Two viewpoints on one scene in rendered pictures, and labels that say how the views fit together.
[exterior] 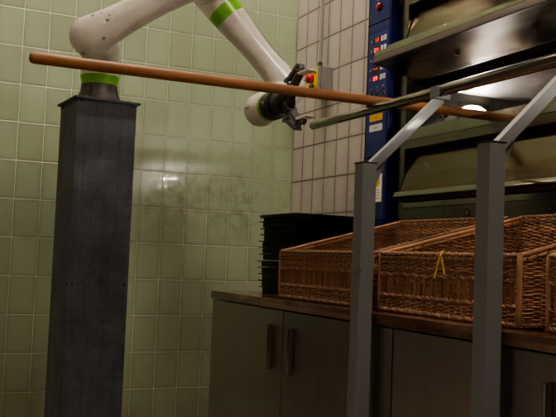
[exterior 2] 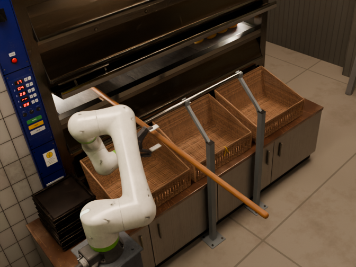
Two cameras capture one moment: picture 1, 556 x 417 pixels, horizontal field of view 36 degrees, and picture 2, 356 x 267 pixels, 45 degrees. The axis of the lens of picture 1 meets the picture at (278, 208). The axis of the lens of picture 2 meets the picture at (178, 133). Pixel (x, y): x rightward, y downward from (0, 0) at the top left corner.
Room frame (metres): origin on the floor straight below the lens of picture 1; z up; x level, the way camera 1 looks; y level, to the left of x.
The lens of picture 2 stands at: (2.70, 1.79, 2.65)
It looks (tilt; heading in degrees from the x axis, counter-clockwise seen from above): 38 degrees down; 259
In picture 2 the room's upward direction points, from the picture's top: 5 degrees counter-clockwise
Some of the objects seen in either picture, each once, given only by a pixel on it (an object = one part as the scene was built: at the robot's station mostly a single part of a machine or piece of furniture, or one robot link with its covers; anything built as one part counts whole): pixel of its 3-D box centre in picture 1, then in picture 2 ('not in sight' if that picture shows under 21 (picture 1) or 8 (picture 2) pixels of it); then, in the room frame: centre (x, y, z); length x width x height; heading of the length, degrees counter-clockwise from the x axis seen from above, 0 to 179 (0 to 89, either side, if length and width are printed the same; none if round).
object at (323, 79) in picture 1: (318, 79); not in sight; (3.52, -0.15, 1.46); 0.10 x 0.07 x 0.10; 25
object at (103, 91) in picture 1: (93, 97); (94, 252); (2.87, 0.64, 1.23); 0.26 x 0.15 x 0.06; 29
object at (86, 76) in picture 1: (100, 56); (103, 223); (2.81, 0.62, 1.36); 0.16 x 0.13 x 0.19; 179
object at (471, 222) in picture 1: (387, 258); (136, 172); (2.60, -0.34, 0.72); 0.56 x 0.49 x 0.28; 26
